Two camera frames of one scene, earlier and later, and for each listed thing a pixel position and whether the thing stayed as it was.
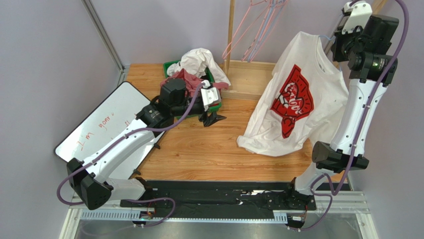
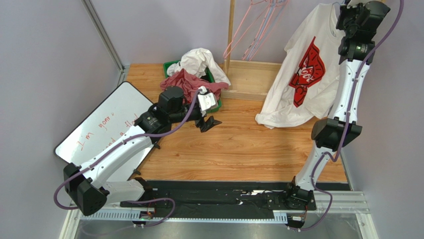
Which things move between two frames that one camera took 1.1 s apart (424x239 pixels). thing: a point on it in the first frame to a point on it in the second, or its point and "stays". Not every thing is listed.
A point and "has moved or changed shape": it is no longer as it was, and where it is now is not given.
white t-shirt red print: (300, 106) has moved or changed shape
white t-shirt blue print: (200, 61) stays
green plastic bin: (211, 78) stays
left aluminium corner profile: (123, 70) stays
